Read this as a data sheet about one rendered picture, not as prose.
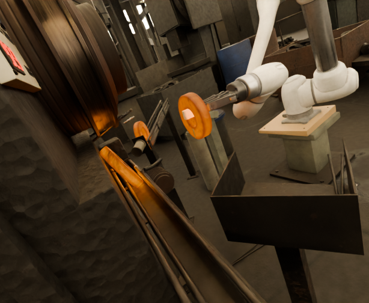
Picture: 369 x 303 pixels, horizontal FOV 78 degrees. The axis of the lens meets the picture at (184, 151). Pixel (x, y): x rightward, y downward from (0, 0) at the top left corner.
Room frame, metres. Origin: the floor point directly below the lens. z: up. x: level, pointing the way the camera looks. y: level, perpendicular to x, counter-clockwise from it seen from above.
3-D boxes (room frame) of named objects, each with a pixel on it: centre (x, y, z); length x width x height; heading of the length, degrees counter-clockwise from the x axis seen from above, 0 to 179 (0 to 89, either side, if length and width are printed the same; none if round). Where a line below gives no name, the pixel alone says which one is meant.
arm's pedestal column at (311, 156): (1.36, -0.79, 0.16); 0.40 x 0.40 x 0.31; 27
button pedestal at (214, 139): (1.69, -0.25, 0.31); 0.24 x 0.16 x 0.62; 19
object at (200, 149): (1.60, -0.12, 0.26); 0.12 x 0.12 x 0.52
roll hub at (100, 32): (0.84, 0.13, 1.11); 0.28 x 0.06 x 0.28; 19
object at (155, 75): (5.28, -0.18, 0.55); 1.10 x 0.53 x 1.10; 39
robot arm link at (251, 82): (0.80, -0.29, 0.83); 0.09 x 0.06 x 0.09; 19
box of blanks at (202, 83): (3.54, -0.20, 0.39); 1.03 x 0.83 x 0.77; 124
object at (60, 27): (0.81, 0.22, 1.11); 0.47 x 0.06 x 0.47; 19
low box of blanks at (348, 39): (2.77, -1.95, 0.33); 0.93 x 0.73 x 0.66; 26
